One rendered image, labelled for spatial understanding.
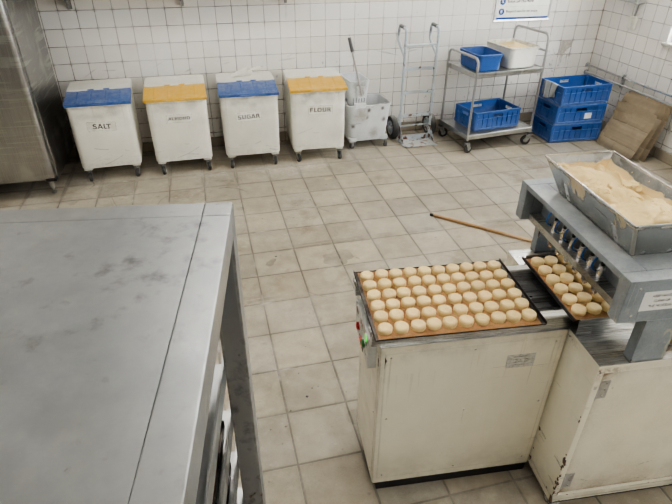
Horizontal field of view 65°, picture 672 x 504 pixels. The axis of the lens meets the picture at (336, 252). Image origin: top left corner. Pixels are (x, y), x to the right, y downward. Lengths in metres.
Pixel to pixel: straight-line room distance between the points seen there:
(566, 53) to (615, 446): 5.25
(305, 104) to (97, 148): 1.90
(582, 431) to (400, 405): 0.66
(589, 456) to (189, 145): 4.09
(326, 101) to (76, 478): 4.93
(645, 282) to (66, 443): 1.65
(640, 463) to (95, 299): 2.33
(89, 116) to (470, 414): 4.04
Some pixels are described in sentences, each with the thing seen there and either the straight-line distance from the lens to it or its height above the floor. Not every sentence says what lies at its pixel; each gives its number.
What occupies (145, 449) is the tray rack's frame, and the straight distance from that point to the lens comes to 0.35.
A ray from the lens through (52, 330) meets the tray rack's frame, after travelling 0.46.
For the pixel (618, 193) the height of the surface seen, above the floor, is 1.29.
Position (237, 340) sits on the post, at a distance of 0.67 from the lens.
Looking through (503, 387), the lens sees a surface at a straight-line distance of 2.17.
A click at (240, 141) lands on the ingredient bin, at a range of 5.19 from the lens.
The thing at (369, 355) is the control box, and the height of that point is 0.76.
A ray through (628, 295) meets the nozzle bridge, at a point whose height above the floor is 1.13.
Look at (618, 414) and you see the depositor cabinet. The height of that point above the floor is 0.57.
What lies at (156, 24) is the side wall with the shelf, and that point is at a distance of 5.57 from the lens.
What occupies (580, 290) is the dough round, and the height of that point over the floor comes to 0.92.
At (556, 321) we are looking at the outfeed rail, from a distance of 2.05.
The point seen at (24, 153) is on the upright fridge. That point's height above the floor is 0.42.
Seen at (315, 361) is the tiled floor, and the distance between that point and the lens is 3.00.
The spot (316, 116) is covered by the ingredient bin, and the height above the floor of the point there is 0.46.
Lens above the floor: 2.09
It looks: 32 degrees down
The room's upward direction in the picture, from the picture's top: straight up
